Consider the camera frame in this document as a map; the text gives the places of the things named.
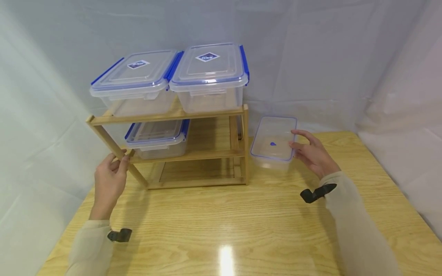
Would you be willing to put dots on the person's left index finger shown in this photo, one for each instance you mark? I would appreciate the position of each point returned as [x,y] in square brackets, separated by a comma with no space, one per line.
[109,158]

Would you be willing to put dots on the person's left hand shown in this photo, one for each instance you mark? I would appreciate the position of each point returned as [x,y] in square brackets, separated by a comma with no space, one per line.
[108,188]

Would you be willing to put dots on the black wrist band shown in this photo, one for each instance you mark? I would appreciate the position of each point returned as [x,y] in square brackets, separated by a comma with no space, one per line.
[316,193]
[121,235]

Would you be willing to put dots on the clear container blue clip lid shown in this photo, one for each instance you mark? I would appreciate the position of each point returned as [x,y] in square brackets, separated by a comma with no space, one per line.
[138,82]
[157,140]
[210,76]

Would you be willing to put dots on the clear container without clips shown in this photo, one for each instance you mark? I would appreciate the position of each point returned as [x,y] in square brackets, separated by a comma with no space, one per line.
[272,134]

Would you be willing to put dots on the person's left forearm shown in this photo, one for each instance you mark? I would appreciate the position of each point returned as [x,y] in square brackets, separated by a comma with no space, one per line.
[91,249]

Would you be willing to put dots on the person's left thumb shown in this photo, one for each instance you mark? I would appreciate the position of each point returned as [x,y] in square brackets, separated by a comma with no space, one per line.
[124,165]

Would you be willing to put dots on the person's right index finger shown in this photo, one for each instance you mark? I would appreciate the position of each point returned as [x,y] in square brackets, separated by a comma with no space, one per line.
[305,135]

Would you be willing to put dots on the person's right hand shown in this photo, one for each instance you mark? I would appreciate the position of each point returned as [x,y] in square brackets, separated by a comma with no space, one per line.
[317,157]

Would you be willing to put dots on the wooden three-tier shelf rack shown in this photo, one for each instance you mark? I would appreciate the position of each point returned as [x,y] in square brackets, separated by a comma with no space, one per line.
[207,138]

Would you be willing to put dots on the person's right thumb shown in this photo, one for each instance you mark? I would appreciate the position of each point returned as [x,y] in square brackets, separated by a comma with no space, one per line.
[298,145]

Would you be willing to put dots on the person's right fingers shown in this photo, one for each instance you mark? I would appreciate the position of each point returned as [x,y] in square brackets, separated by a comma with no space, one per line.
[302,157]

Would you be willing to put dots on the person's right forearm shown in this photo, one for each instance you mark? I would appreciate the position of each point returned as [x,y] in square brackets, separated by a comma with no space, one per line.
[359,230]

